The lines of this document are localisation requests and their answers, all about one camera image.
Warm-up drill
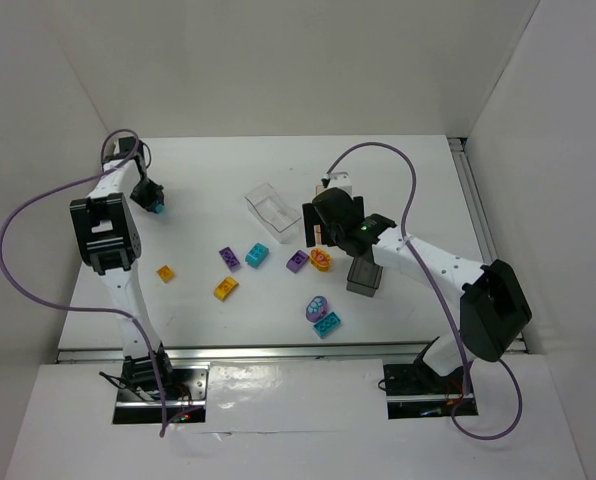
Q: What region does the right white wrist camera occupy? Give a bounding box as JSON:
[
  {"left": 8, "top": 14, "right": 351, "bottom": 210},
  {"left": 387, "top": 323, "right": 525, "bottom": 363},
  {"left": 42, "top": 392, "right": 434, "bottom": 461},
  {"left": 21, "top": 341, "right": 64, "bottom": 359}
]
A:
[{"left": 321, "top": 171, "right": 352, "bottom": 195}]

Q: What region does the front aluminium rail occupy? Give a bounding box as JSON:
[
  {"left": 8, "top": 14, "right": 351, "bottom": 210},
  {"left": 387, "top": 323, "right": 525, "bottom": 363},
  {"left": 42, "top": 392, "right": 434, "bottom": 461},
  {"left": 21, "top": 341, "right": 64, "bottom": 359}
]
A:
[{"left": 56, "top": 336, "right": 528, "bottom": 364}]

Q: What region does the purple flower lego brick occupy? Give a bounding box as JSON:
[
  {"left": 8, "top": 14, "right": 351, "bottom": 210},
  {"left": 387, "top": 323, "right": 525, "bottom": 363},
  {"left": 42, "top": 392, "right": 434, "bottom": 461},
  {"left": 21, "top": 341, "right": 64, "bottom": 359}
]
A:
[{"left": 305, "top": 296, "right": 328, "bottom": 323}]

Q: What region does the yellow butterfly lego brick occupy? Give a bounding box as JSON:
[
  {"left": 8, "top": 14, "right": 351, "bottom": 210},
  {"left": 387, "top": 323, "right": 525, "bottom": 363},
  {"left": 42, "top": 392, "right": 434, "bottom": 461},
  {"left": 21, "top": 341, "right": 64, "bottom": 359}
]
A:
[{"left": 309, "top": 248, "right": 332, "bottom": 272}]

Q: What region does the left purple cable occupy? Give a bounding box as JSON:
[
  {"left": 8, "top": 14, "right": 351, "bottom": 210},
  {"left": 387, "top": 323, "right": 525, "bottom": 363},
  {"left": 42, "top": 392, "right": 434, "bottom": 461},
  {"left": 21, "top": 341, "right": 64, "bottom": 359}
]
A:
[{"left": 0, "top": 129, "right": 172, "bottom": 439}]

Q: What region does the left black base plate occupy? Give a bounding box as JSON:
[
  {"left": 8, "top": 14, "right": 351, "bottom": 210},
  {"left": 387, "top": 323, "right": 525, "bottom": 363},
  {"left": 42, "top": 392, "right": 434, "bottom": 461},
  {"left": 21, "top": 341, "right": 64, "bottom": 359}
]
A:
[{"left": 112, "top": 364, "right": 209, "bottom": 425}]

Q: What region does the purple rounded lego brick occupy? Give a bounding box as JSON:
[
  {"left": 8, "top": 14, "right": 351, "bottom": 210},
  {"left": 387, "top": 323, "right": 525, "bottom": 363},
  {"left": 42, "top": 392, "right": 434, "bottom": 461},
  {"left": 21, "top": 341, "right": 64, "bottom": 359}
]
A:
[{"left": 286, "top": 250, "right": 309, "bottom": 274}]

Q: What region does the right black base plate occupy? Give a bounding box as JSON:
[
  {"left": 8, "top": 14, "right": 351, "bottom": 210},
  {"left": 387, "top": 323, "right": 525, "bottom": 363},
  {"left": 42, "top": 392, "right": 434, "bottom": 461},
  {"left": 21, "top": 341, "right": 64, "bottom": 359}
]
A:
[{"left": 377, "top": 364, "right": 478, "bottom": 420}]

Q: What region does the aluminium rail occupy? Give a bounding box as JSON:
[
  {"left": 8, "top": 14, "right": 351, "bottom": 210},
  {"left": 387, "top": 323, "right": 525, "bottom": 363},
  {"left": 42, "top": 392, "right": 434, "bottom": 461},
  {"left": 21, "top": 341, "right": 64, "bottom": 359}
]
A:
[
  {"left": 448, "top": 138, "right": 532, "bottom": 362},
  {"left": 56, "top": 336, "right": 528, "bottom": 364}
]

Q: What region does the purple flat lego brick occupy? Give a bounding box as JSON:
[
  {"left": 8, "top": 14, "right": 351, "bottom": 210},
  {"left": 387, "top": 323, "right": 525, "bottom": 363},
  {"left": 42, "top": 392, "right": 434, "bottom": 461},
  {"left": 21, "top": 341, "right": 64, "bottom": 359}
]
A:
[{"left": 219, "top": 247, "right": 241, "bottom": 272}]

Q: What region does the orange translucent container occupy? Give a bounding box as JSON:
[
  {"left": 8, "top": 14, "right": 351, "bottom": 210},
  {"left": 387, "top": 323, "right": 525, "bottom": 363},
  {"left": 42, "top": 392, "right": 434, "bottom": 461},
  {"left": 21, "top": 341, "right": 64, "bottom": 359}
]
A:
[{"left": 312, "top": 184, "right": 329, "bottom": 245}]

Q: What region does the small yellow lego brick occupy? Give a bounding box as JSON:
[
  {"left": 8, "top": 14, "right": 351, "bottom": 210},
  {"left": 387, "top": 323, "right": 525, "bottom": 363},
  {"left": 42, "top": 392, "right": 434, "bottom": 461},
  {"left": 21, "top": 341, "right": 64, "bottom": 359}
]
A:
[{"left": 157, "top": 265, "right": 175, "bottom": 284}]

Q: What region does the clear plastic container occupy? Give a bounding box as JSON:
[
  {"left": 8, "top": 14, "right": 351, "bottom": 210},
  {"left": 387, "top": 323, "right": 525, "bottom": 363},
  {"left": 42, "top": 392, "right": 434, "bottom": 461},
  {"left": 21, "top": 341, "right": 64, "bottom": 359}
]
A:
[{"left": 244, "top": 183, "right": 302, "bottom": 244}]

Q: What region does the dark grey translucent container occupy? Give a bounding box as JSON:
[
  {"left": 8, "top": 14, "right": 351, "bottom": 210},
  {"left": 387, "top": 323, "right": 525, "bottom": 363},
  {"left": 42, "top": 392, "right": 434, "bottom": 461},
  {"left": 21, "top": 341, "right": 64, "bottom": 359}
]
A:
[{"left": 346, "top": 258, "right": 383, "bottom": 298}]

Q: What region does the right aluminium rail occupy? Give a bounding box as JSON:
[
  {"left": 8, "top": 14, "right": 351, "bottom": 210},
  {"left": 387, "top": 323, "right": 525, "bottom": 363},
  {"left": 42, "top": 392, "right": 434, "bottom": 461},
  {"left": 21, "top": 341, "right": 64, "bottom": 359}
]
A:
[{"left": 448, "top": 138, "right": 532, "bottom": 362}]

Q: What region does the yellow curved lego brick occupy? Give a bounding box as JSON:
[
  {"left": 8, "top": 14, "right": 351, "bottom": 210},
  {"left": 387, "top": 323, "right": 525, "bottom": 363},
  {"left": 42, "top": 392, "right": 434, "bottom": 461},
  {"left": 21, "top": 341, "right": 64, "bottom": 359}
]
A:
[{"left": 214, "top": 276, "right": 239, "bottom": 302}]

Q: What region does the teal rounded lego brick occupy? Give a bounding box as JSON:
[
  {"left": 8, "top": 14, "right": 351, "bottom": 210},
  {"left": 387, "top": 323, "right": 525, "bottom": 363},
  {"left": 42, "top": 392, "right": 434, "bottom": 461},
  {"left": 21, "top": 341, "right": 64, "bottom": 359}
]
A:
[{"left": 245, "top": 243, "right": 269, "bottom": 268}]

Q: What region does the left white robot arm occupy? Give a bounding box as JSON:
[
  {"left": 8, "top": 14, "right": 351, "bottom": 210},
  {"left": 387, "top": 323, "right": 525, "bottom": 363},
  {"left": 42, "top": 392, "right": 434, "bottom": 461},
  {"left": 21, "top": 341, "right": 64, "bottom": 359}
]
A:
[{"left": 69, "top": 136, "right": 174, "bottom": 394}]

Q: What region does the teal rectangular lego brick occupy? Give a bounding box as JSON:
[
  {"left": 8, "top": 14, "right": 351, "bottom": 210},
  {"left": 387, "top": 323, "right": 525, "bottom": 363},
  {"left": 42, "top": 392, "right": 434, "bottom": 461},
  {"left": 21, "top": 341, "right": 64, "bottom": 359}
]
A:
[{"left": 313, "top": 312, "right": 342, "bottom": 339}]

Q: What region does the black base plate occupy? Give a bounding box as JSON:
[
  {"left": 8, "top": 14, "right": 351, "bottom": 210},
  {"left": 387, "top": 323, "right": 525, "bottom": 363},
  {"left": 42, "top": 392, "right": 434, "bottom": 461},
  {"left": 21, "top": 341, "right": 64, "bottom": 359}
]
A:
[
  {"left": 377, "top": 364, "right": 478, "bottom": 420},
  {"left": 112, "top": 364, "right": 209, "bottom": 425}
]

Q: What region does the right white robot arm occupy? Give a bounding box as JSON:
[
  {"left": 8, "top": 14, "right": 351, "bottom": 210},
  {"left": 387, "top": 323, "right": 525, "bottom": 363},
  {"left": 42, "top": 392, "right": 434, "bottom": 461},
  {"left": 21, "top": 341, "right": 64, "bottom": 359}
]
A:
[{"left": 302, "top": 188, "right": 532, "bottom": 377}]

